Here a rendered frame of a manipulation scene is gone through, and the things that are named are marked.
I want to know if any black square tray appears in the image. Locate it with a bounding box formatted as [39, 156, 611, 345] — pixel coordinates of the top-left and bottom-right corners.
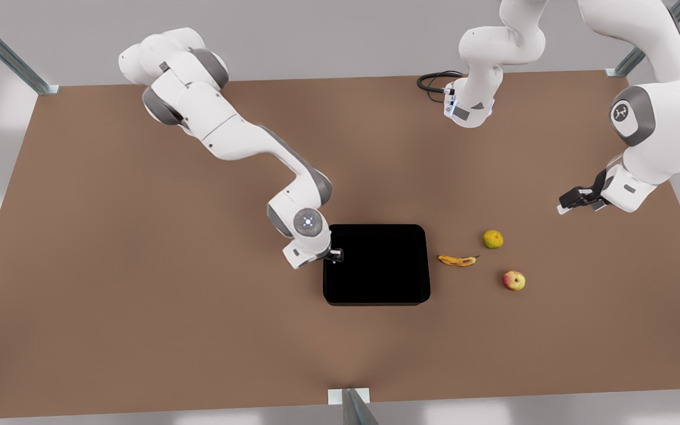
[323, 224, 431, 306]

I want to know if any black cable loop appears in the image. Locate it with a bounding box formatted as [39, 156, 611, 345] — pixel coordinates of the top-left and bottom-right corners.
[417, 71, 465, 103]

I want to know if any silver frame post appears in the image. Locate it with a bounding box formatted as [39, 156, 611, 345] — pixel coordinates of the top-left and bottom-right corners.
[605, 0, 680, 78]
[0, 5, 60, 96]
[328, 388, 379, 425]

